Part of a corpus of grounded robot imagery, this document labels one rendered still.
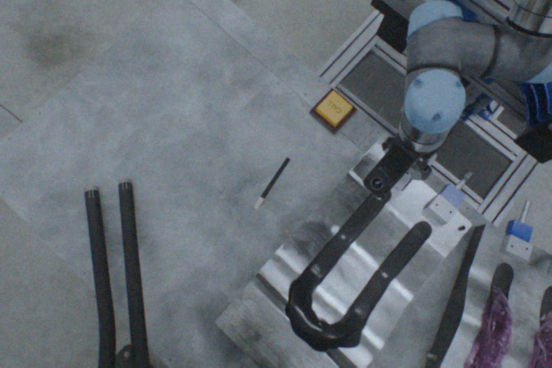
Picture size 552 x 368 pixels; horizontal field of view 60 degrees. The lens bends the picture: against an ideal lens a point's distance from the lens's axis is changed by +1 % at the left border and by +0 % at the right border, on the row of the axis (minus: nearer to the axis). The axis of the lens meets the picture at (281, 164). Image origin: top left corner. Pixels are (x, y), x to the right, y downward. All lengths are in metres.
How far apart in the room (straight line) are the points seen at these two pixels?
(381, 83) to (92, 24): 1.24
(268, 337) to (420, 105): 0.57
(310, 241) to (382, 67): 1.07
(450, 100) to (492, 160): 1.26
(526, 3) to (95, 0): 1.89
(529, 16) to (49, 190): 0.97
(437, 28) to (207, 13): 0.68
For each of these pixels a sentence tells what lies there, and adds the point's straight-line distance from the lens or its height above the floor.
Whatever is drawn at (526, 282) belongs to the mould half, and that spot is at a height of 0.86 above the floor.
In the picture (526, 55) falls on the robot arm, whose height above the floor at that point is 1.27.
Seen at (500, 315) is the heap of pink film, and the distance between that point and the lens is 1.07.
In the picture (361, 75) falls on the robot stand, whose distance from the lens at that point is 1.87.
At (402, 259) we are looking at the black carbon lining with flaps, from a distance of 1.02.
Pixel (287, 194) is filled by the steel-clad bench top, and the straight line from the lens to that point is 1.08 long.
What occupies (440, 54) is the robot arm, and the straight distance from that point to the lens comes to 0.71.
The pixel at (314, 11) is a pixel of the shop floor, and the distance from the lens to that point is 2.22.
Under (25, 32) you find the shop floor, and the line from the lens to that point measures 2.35.
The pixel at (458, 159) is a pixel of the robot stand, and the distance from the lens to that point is 1.86.
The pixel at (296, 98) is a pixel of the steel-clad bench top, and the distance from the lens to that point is 1.15.
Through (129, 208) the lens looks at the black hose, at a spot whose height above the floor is 0.84.
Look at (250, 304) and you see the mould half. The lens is 1.00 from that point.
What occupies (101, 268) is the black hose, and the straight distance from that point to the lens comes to 1.05.
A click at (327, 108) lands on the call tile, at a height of 0.84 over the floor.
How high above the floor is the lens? 1.86
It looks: 75 degrees down
